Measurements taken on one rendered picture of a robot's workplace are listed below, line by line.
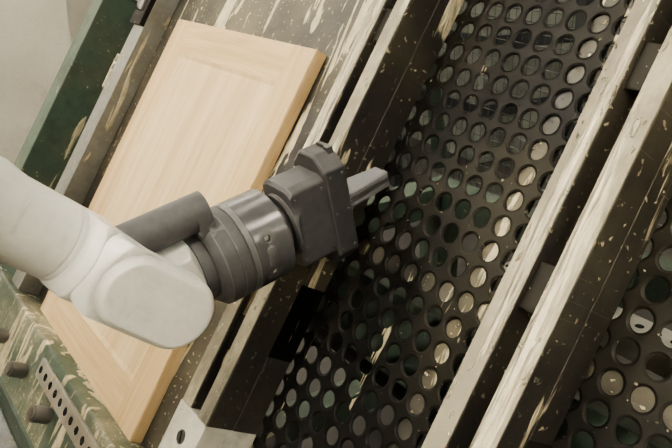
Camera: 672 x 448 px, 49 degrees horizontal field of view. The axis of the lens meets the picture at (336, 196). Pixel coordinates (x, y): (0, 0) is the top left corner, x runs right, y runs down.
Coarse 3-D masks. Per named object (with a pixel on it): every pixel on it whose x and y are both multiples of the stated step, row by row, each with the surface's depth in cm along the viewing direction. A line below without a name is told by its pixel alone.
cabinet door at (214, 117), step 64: (192, 64) 120; (256, 64) 105; (320, 64) 96; (128, 128) 128; (192, 128) 112; (256, 128) 99; (128, 192) 120; (192, 192) 106; (64, 320) 120; (128, 384) 100
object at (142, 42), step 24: (168, 0) 134; (144, 48) 134; (120, 72) 134; (144, 72) 136; (120, 96) 134; (96, 120) 134; (120, 120) 136; (96, 144) 134; (72, 168) 134; (96, 168) 135; (72, 192) 134; (24, 288) 134
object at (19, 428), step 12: (0, 384) 121; (0, 396) 124; (0, 408) 127; (12, 408) 115; (0, 420) 123; (12, 420) 117; (0, 432) 120; (12, 432) 120; (24, 432) 110; (0, 444) 118; (12, 444) 118; (24, 444) 111
